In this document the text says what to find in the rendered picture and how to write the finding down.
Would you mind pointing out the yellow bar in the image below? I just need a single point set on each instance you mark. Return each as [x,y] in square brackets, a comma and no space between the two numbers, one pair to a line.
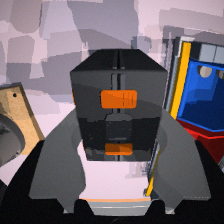
[177,91]

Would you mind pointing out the red open bin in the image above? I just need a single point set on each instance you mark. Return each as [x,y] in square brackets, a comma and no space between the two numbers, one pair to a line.
[214,146]

